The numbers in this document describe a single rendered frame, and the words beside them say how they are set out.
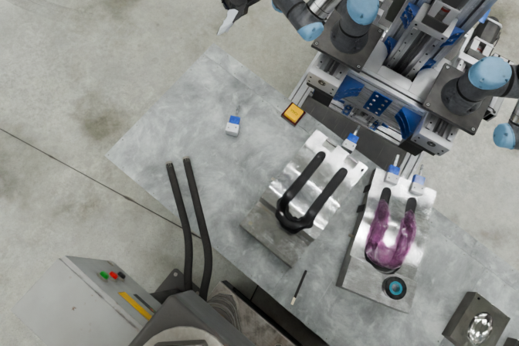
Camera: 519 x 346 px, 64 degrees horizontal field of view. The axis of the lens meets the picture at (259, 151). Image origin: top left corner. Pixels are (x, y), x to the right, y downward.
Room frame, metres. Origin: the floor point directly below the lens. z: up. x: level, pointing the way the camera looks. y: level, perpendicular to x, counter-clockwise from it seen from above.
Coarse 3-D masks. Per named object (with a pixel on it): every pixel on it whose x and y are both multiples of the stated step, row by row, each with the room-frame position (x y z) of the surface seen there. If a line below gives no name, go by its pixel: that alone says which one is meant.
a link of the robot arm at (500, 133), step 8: (512, 112) 0.58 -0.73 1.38; (512, 120) 0.55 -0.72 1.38; (496, 128) 0.54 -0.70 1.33; (504, 128) 0.53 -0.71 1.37; (512, 128) 0.53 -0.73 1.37; (496, 136) 0.52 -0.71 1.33; (504, 136) 0.51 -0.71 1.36; (512, 136) 0.51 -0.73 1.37; (496, 144) 0.50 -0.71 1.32; (504, 144) 0.49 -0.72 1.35; (512, 144) 0.49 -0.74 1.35
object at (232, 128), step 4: (236, 108) 0.68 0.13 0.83; (236, 112) 0.66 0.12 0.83; (232, 116) 0.64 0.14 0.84; (236, 116) 0.64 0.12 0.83; (232, 120) 0.62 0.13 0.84; (236, 120) 0.62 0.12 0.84; (228, 124) 0.59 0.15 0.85; (232, 124) 0.60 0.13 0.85; (236, 124) 0.60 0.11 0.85; (228, 128) 0.58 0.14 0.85; (232, 128) 0.58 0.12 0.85; (236, 128) 0.58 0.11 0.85; (228, 132) 0.57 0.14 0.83; (232, 132) 0.56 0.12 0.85; (236, 132) 0.56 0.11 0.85; (236, 136) 0.56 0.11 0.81
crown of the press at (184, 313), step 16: (176, 304) -0.04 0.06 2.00; (192, 304) -0.04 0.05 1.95; (208, 304) -0.05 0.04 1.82; (160, 320) -0.06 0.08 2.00; (176, 320) -0.06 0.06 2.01; (192, 320) -0.05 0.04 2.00; (208, 320) -0.05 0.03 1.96; (224, 320) -0.06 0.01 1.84; (144, 336) -0.08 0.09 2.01; (160, 336) -0.07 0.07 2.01; (176, 336) -0.07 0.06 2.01; (192, 336) -0.07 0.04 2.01; (208, 336) -0.07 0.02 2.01; (224, 336) -0.07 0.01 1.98; (240, 336) -0.08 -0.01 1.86
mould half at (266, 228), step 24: (312, 144) 0.55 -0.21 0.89; (288, 168) 0.44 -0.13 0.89; (336, 168) 0.47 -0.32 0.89; (360, 168) 0.48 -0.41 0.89; (264, 192) 0.32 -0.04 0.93; (312, 192) 0.35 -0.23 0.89; (336, 192) 0.37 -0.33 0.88; (264, 216) 0.24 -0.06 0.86; (264, 240) 0.14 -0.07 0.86; (288, 240) 0.16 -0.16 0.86; (312, 240) 0.17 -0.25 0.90; (288, 264) 0.07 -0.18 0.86
